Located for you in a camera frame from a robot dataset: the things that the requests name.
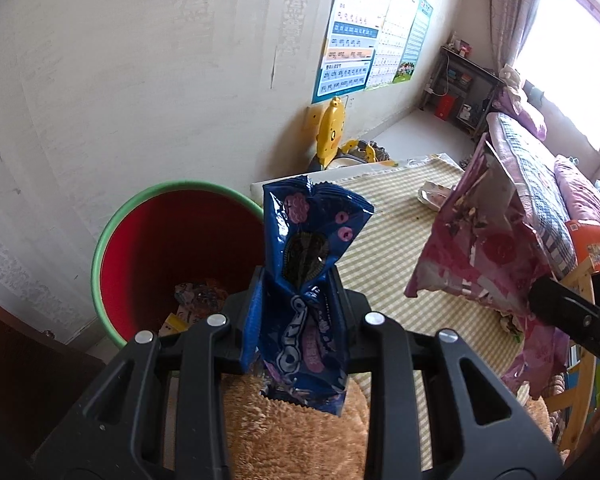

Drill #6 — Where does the dark shelf unit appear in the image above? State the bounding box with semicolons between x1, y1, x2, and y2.
418;46;504;139

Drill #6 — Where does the pink flat wrapper on mat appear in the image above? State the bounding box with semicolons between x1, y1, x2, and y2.
417;181;452;211

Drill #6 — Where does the white chart poster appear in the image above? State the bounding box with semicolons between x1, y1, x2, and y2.
365;0;419;90

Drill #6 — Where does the green edged narrow poster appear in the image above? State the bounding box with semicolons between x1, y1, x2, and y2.
392;0;434;84

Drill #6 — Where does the yellow duck toy chair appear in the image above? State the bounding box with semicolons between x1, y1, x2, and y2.
306;96;398;172

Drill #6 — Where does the orange red box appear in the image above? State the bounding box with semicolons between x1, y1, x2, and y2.
566;220;600;273

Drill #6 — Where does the blue educational wall poster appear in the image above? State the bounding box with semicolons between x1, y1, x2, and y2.
312;2;380;103

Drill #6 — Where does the bed with plaid quilt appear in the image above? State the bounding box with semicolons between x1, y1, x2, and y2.
486;113;600;278

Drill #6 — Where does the dark wooden cabinet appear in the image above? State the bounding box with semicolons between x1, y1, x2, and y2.
0;307;105;479

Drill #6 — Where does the blue oreo wrapper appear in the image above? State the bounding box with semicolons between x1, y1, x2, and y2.
251;176;375;415

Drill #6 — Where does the checkered beige mat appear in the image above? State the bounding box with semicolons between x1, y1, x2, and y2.
329;156;531;470

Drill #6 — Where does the pink snack bag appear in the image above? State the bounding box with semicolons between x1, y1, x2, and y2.
405;139;569;398

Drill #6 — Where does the purple curtain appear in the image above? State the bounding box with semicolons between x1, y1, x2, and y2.
489;0;540;70

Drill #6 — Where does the orange plush cushion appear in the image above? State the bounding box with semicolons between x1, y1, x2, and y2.
222;375;370;479

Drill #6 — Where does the red bin with green rim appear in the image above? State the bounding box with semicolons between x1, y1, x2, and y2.
91;181;264;348

